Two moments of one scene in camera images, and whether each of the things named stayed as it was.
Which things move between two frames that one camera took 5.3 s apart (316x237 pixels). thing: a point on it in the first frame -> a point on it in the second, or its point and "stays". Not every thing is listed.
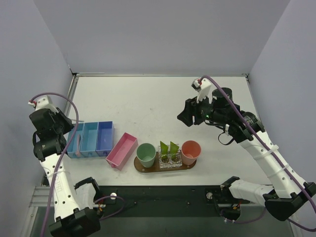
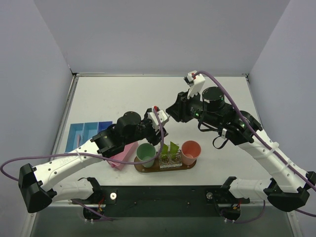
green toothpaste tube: x=174 y=149 stays
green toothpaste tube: x=164 y=150 stays
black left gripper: x=63 y=121 -> x=153 y=136
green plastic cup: x=146 y=153 stays
